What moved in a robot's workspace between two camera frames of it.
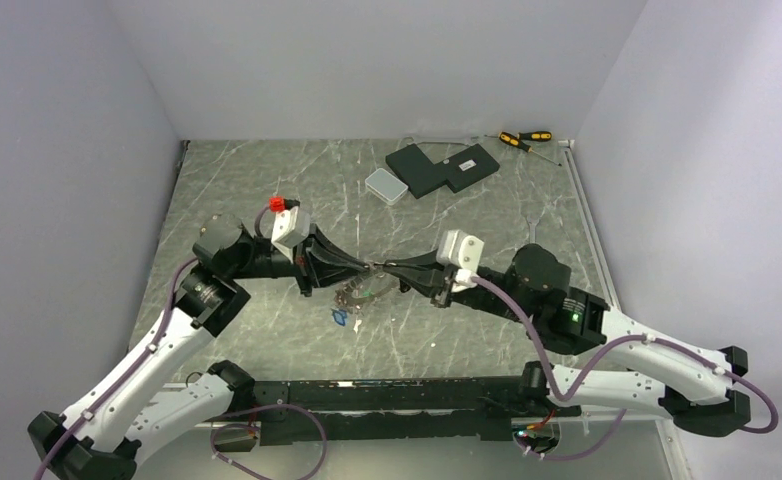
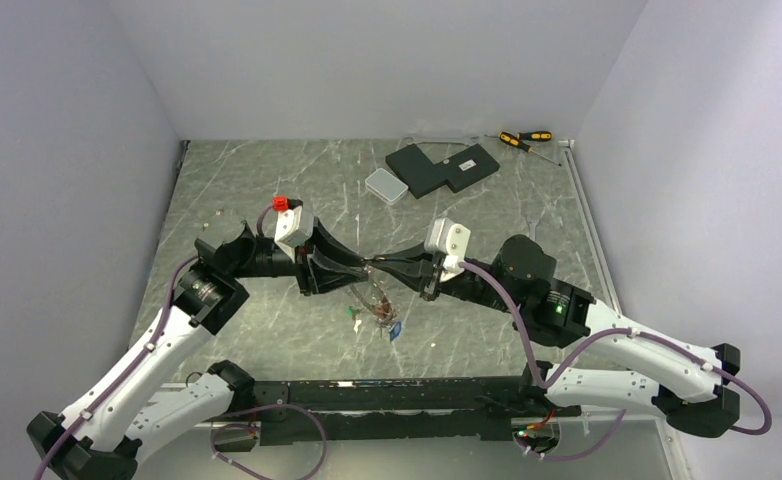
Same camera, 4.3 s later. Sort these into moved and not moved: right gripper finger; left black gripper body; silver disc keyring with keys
Moved: silver disc keyring with keys
Not moved: left black gripper body; right gripper finger
